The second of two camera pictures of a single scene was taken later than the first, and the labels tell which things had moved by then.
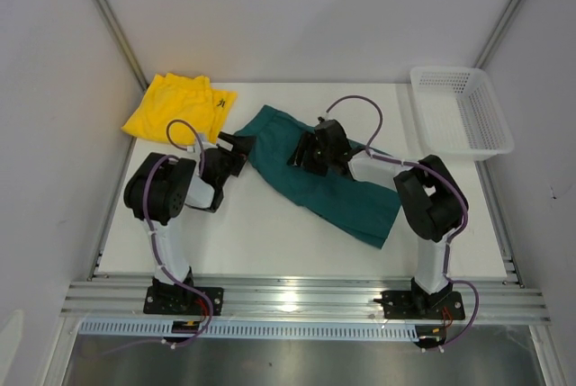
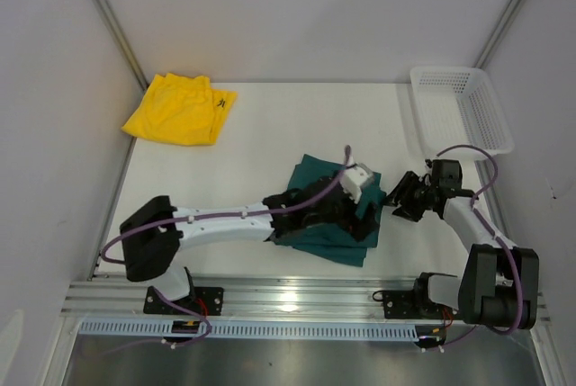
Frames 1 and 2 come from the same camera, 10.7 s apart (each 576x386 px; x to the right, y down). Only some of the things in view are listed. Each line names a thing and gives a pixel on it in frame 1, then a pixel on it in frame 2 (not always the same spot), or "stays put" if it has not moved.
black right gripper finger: (301, 149) → (402, 189)
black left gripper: (239, 144) → (358, 228)
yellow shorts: (190, 98) stays put
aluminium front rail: (485, 299) stays put
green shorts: (363, 209) → (326, 242)
